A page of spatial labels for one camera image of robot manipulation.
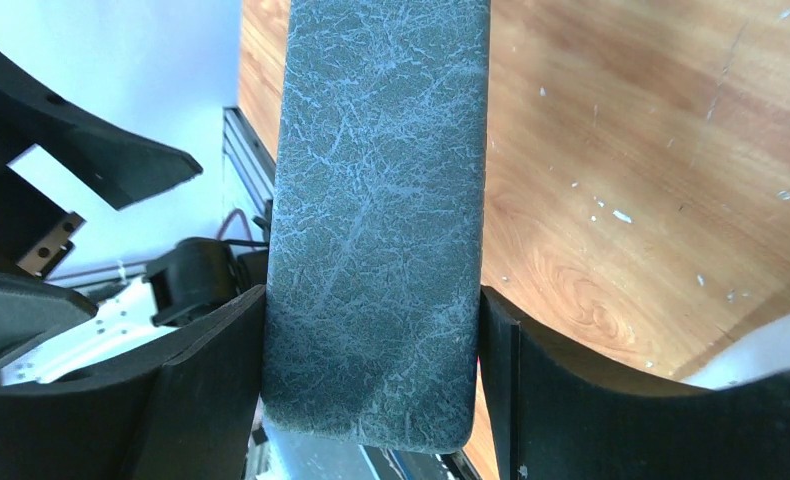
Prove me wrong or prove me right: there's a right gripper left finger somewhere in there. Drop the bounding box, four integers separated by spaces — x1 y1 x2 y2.
0 286 265 479

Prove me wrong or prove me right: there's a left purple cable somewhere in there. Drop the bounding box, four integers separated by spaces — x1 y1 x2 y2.
216 208 270 250

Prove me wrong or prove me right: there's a left aluminium frame post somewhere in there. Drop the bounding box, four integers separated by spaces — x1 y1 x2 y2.
223 107 275 220

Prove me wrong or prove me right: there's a white crumpled cloth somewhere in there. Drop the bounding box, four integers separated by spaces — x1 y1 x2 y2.
682 319 790 390

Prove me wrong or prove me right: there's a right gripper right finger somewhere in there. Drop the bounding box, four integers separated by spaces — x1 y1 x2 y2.
479 286 790 479

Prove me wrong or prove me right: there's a grey glasses case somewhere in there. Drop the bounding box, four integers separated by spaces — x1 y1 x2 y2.
262 1 490 454

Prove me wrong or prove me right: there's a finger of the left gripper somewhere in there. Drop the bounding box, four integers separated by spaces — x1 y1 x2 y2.
0 52 203 210
0 272 98 370

